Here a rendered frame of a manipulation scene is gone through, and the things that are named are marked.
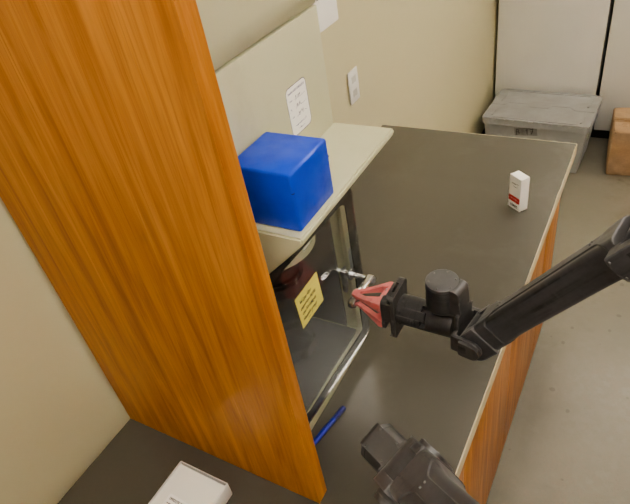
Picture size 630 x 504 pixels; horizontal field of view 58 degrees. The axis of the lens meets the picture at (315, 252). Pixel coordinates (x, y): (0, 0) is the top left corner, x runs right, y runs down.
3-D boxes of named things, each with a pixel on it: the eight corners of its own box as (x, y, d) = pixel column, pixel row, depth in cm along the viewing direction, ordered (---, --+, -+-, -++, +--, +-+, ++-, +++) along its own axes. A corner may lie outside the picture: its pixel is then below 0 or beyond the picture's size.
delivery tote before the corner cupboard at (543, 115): (479, 164, 362) (480, 116, 342) (498, 133, 389) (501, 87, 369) (581, 179, 333) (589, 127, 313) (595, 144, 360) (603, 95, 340)
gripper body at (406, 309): (397, 274, 106) (435, 283, 103) (400, 313, 112) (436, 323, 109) (383, 297, 102) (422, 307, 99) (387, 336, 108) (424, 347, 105)
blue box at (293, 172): (241, 220, 81) (225, 165, 76) (277, 183, 88) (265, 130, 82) (301, 233, 77) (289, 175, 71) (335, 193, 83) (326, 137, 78)
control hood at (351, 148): (246, 278, 87) (230, 226, 81) (341, 169, 108) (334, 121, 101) (312, 296, 81) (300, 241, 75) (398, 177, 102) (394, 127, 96)
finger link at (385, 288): (359, 272, 111) (404, 283, 107) (362, 299, 116) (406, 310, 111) (343, 295, 107) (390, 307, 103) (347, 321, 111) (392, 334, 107)
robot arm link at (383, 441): (389, 514, 63) (441, 454, 64) (326, 445, 70) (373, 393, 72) (420, 537, 71) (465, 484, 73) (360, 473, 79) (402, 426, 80)
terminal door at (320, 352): (298, 434, 113) (254, 284, 88) (367, 329, 132) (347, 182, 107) (301, 435, 113) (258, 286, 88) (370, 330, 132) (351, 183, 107)
